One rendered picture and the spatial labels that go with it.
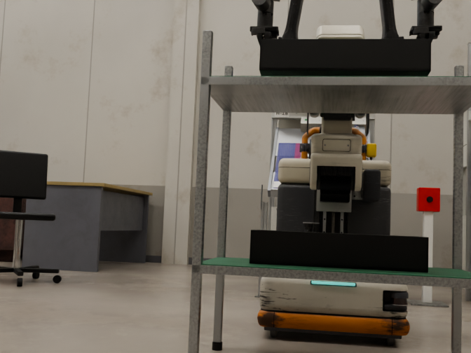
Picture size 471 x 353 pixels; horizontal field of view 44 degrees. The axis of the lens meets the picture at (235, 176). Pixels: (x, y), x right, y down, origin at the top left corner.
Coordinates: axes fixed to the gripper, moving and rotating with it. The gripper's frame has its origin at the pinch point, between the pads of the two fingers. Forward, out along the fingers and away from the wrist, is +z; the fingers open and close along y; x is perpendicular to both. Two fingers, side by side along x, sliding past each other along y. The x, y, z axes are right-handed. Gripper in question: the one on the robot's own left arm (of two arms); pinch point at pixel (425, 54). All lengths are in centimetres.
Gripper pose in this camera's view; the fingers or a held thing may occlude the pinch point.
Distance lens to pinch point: 219.6
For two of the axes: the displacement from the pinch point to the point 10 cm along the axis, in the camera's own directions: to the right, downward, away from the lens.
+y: 9.9, 0.2, -1.4
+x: 1.4, 1.0, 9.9
